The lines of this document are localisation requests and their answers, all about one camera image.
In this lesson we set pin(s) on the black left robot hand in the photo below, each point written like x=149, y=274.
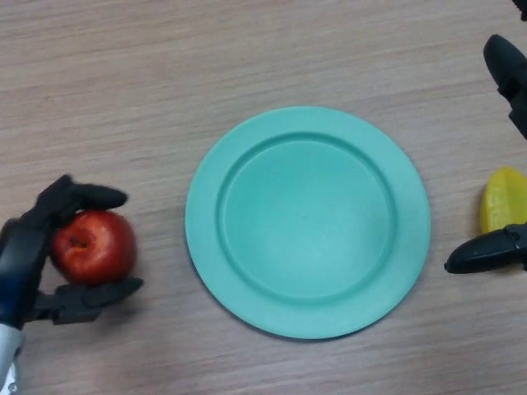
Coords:
x=20, y=255

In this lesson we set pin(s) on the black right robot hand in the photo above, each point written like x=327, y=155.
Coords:
x=506, y=66

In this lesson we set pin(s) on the red apple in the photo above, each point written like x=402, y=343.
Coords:
x=99, y=251

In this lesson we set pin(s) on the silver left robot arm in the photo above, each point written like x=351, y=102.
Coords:
x=8, y=354

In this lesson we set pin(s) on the green round plate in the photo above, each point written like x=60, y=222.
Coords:
x=309, y=222

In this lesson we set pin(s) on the yellow starfruit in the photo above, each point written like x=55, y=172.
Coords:
x=502, y=197

